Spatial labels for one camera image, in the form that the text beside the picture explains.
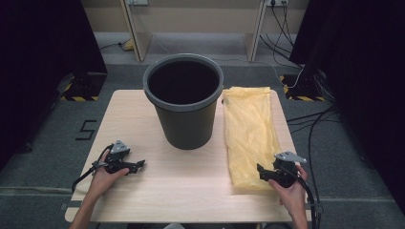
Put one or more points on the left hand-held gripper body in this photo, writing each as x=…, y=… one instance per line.
x=117, y=159

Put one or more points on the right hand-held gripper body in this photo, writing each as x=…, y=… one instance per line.
x=285, y=173

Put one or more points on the yellow garbage bag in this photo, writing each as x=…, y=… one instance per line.
x=250, y=133

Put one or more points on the dark grey trash bin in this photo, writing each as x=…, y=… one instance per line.
x=187, y=130

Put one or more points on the person's right hand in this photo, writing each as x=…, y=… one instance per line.
x=293, y=197

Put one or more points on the person's left hand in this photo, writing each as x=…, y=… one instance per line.
x=103, y=181

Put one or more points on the grey tape strip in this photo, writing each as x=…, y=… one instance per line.
x=318, y=209
x=71, y=205

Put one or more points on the pale grey object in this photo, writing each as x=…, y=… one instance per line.
x=174, y=226

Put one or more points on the hazard striped stand base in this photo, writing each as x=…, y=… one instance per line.
x=305, y=90
x=81, y=87

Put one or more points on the small yellow object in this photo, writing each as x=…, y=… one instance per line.
x=129, y=45

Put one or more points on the black curtain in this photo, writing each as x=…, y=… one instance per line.
x=38, y=63
x=366, y=79

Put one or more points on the beige desk leg panel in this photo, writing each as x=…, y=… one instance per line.
x=137, y=35
x=254, y=35

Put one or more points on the white wall socket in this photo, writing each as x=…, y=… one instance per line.
x=277, y=2
x=137, y=2

